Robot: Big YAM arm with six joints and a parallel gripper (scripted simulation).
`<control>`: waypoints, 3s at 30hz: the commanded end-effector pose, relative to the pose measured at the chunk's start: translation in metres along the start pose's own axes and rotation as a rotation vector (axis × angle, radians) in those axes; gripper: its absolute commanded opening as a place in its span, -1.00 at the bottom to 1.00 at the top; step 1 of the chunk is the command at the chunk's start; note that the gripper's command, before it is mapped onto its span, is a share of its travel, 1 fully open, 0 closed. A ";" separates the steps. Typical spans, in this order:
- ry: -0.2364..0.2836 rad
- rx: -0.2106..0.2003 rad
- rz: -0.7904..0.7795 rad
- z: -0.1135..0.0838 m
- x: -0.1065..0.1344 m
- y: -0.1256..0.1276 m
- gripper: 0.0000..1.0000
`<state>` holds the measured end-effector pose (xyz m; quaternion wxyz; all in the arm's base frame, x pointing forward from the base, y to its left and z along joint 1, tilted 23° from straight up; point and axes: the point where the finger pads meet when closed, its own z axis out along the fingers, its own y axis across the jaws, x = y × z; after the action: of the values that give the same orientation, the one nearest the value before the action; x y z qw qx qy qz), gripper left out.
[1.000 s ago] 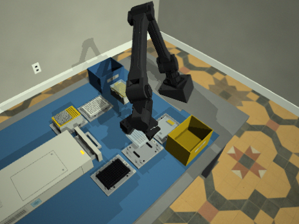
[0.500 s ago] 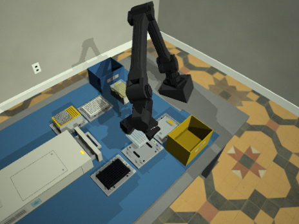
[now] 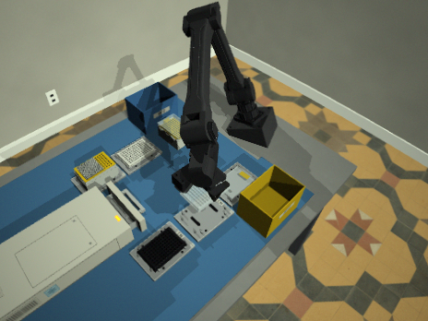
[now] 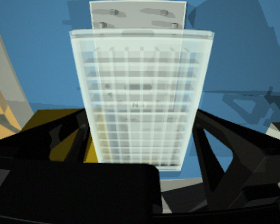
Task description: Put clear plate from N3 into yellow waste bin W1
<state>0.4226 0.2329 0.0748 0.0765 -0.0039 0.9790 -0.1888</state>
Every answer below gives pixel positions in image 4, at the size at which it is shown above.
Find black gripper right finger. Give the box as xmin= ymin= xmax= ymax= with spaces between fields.
xmin=192 ymin=109 xmax=280 ymax=211

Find blue bench mat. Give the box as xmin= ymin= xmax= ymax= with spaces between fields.
xmin=0 ymin=0 xmax=280 ymax=180

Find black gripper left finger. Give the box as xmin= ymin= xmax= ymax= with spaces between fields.
xmin=0 ymin=108 xmax=90 ymax=162

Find yellow open bin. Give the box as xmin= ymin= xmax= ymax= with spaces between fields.
xmin=20 ymin=108 xmax=98 ymax=163

